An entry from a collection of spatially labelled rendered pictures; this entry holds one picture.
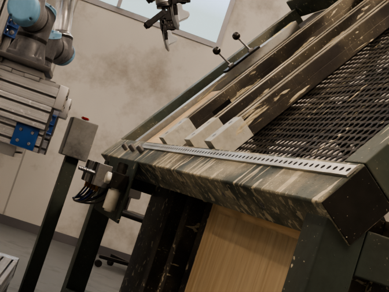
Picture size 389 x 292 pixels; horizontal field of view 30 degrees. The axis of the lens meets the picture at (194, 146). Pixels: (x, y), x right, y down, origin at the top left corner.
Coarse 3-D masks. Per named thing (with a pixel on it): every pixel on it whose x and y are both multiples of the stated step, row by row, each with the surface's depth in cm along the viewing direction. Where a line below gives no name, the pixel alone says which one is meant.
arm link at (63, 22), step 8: (56, 0) 341; (64, 0) 339; (72, 0) 341; (56, 8) 340; (64, 8) 338; (72, 8) 342; (56, 16) 338; (64, 16) 338; (56, 24) 338; (64, 24) 338; (64, 32) 336; (64, 40) 335; (72, 40) 340; (64, 48) 332; (72, 48) 342; (64, 56) 335; (72, 56) 341; (56, 64) 340; (64, 64) 341
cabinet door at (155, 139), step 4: (212, 92) 322; (216, 92) 316; (208, 96) 319; (200, 100) 323; (204, 100) 317; (196, 104) 320; (200, 104) 316; (192, 108) 317; (196, 108) 313; (188, 112) 315; (180, 116) 318; (184, 116) 314; (176, 120) 317; (180, 120) 313; (172, 124) 314; (164, 128) 317; (168, 128) 312; (160, 132) 314; (164, 132) 310; (156, 136) 312; (148, 140) 315; (152, 140) 309; (156, 140) 304; (160, 140) 298
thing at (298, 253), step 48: (96, 192) 337; (144, 192) 341; (96, 240) 335; (144, 240) 326; (192, 240) 266; (336, 240) 136; (384, 240) 139; (144, 288) 284; (288, 288) 140; (336, 288) 136; (384, 288) 152
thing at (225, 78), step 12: (288, 24) 343; (276, 36) 337; (288, 36) 339; (264, 48) 335; (252, 60) 333; (228, 72) 330; (240, 72) 332; (216, 84) 328; (204, 96) 327; (180, 108) 324; (168, 120) 322; (156, 132) 320
